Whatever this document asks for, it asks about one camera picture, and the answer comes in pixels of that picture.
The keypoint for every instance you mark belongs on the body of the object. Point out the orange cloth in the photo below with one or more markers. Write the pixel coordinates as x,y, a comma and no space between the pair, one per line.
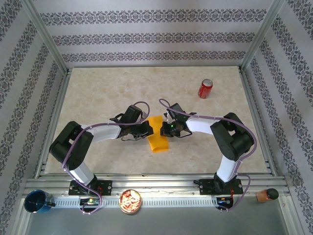
159,144

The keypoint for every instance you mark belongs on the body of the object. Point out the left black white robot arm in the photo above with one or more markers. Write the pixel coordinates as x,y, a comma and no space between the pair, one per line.
71,144

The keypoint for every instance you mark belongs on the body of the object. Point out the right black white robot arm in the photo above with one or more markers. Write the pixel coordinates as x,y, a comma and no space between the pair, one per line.
232,142

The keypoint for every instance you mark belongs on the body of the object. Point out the red soda can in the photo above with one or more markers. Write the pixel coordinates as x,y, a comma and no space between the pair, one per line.
205,90

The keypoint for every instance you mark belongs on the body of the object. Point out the round bowl of red food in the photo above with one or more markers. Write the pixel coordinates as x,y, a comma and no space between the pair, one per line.
130,202

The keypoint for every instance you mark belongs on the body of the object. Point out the small circuit board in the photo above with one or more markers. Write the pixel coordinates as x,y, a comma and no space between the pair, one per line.
223,201
89,201

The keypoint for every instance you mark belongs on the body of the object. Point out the blue mug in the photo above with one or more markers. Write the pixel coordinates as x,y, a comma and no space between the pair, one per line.
36,202

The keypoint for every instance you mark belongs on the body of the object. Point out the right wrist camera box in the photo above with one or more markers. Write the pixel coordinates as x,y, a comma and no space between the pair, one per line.
167,118

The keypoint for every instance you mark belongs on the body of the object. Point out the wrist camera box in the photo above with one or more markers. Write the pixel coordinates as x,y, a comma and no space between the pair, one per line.
167,118
144,116

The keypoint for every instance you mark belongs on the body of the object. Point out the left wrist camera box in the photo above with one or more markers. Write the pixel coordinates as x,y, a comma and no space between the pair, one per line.
144,116

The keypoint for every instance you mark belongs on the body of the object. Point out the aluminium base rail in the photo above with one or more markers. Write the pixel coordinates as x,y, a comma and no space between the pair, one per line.
156,184

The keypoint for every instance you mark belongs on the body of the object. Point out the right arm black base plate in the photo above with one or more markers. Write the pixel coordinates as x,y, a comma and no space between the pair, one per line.
206,187

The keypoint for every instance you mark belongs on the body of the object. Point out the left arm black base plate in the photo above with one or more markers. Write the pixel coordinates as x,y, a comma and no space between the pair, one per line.
105,187

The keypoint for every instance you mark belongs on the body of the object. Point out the aluminium side rail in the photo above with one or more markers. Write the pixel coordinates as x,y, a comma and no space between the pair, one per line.
61,98
250,98

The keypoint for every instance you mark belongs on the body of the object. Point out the aluminium frame post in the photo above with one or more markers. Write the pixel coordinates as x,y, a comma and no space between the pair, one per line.
46,36
260,36

